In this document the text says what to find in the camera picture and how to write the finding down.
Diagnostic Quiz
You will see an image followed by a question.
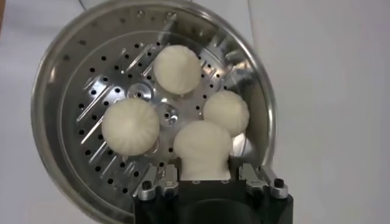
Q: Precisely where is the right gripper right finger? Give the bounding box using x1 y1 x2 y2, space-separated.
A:
228 155 289 200

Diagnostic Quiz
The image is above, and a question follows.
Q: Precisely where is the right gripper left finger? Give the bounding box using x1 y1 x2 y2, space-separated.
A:
133 164 180 201

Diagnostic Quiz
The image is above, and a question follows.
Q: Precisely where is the white steamed baozi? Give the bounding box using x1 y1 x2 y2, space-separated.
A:
202 89 250 138
101 97 161 157
152 44 202 96
172 120 234 181

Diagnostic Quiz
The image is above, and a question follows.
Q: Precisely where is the perforated stainless steel steamer basket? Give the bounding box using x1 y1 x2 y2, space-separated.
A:
30 0 277 224

